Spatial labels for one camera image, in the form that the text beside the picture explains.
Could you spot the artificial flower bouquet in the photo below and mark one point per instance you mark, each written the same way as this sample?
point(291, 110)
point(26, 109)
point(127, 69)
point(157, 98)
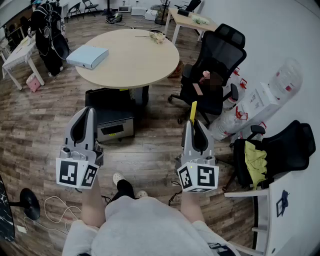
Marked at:
point(157, 37)

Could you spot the white charger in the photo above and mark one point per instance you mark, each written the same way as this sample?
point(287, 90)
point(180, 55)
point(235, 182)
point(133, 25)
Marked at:
point(21, 229)

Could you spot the pink bag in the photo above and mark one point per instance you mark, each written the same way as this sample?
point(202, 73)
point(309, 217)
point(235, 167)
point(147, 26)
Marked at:
point(33, 83)

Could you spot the white toaster oven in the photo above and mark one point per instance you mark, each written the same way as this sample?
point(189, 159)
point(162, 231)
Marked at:
point(124, 9)

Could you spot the yellow stick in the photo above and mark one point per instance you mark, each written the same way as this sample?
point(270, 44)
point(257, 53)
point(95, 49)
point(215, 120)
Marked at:
point(193, 110)

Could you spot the person's left forearm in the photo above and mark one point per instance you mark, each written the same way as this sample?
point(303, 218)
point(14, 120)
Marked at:
point(92, 207)

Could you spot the black swivel chair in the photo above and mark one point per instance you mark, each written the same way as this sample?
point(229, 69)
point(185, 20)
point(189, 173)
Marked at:
point(191, 5)

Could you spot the person's white shoe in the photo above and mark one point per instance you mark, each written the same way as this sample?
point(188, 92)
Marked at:
point(142, 194)
point(118, 178)

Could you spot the black mesh office chair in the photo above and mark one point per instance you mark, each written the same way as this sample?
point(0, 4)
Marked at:
point(220, 57)

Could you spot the red patterned bag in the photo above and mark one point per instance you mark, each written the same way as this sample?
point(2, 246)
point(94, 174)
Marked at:
point(177, 70)

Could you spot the large clear water bottle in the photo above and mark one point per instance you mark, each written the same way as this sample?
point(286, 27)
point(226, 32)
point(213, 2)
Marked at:
point(225, 125)
point(286, 78)
point(237, 87)

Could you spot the brown bag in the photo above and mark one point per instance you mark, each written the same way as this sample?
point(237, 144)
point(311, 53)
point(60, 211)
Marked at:
point(216, 80)

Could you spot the white rectangular table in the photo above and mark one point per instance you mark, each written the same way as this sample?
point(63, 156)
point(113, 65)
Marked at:
point(21, 53)

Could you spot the round wooden table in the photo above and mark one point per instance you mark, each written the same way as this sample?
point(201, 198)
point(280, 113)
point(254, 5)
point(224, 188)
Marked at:
point(135, 62)

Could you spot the black silver-front appliance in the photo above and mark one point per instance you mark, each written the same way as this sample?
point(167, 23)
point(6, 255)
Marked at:
point(112, 117)

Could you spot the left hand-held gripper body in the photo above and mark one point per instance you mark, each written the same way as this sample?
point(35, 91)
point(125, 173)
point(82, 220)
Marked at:
point(75, 172)

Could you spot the pink phone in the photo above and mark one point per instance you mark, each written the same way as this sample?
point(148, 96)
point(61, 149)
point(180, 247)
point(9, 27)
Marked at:
point(197, 89)

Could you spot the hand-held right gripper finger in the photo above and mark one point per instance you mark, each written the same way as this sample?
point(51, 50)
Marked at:
point(187, 140)
point(206, 145)

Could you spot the person's black trouser leg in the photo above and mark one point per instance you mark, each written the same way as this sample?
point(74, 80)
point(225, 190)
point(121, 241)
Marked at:
point(123, 188)

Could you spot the green white flower bunch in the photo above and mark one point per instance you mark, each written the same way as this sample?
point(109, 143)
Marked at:
point(200, 20)

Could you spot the small black box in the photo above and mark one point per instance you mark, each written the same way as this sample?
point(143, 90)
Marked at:
point(183, 12)

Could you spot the wooden desk with white legs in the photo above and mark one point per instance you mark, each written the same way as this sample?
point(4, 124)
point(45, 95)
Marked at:
point(192, 23)

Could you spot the pink bottle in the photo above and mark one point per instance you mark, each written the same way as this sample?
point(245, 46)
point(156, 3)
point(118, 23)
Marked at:
point(205, 76)

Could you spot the black marble tabletop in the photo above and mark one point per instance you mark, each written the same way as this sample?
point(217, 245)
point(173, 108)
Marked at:
point(5, 215)

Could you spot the yellow cloth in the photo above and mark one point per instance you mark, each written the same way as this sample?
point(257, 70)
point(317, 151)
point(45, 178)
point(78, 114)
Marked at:
point(256, 162)

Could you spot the black round stand base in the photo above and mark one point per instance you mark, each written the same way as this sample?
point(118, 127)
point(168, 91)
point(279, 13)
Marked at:
point(30, 203)

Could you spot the dark blue clip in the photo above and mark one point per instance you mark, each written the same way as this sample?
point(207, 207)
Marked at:
point(283, 202)

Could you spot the person's right forearm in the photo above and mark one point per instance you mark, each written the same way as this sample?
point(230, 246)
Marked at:
point(191, 207)

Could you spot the black folding chair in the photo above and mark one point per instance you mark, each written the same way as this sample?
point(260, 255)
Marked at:
point(74, 10)
point(89, 6)

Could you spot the person's grey shirt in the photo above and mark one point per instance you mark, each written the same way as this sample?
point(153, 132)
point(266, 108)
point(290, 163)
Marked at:
point(150, 230)

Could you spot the white floor box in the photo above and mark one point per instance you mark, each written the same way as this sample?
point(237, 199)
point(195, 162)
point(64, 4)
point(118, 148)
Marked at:
point(138, 11)
point(151, 15)

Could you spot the light blue flat box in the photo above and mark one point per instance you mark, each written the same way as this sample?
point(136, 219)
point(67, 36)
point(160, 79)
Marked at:
point(87, 56)

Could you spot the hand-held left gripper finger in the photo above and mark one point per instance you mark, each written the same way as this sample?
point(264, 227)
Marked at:
point(68, 135)
point(91, 130)

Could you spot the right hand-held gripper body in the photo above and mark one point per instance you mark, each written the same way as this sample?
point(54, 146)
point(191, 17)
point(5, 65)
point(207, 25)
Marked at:
point(200, 175)

